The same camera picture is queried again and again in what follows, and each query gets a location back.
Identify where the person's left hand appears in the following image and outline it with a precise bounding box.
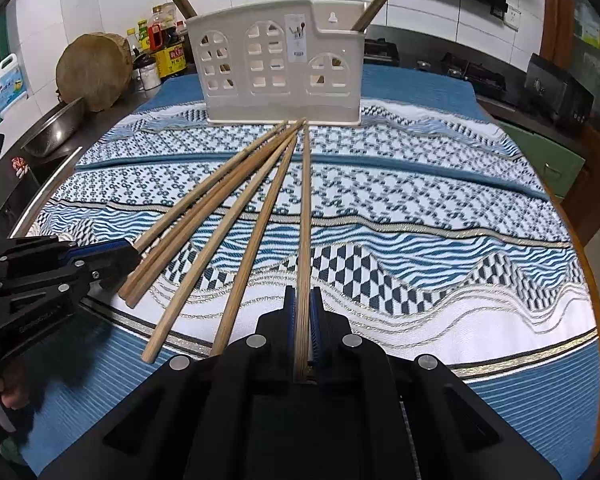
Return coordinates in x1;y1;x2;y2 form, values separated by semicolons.
0;360;31;411

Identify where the round wooden chopping block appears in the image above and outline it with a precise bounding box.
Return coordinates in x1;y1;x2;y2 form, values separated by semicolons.
55;32;134;113

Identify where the green drawer cabinet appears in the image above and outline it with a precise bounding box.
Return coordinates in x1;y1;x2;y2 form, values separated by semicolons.
492;110;587;204

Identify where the wooden glass-door cabinet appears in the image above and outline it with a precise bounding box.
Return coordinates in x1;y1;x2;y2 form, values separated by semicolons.
539;0;600;257

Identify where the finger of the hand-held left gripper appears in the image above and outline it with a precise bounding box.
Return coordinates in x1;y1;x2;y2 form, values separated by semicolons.
0;252;142;312
0;236;134;274

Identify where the dark soy sauce bottle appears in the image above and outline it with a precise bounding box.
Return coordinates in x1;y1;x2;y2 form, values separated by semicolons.
149;20;189;79

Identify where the black gas stove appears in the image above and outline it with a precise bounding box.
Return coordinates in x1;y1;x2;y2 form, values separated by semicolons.
362;37;507;101

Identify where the stainless steel bowl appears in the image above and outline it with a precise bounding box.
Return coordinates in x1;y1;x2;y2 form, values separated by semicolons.
21;97;87;157

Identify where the white spice jar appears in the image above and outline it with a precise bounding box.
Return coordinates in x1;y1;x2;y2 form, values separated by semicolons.
138;57;162;92

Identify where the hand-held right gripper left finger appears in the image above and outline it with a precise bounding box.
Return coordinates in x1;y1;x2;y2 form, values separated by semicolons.
40;286;298;480

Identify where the white detergent bottle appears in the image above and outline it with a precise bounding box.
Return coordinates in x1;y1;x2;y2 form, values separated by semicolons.
0;53;29;120

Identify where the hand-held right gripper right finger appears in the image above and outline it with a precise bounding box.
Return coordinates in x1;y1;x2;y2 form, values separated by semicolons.
310;287;561;480

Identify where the blue patterned woven mat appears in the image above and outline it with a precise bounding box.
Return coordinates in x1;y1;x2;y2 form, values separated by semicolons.
75;62;551;200
17;162;600;480

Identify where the white plastic chopstick holder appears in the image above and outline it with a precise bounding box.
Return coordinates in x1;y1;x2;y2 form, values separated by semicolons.
186;0;368;127

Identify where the black countertop appliance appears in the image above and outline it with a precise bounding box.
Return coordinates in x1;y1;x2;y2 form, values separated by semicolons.
524;53;595;132

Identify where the bunch of wooden chopsticks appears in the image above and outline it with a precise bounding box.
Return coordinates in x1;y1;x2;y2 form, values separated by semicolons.
117;119;304;365

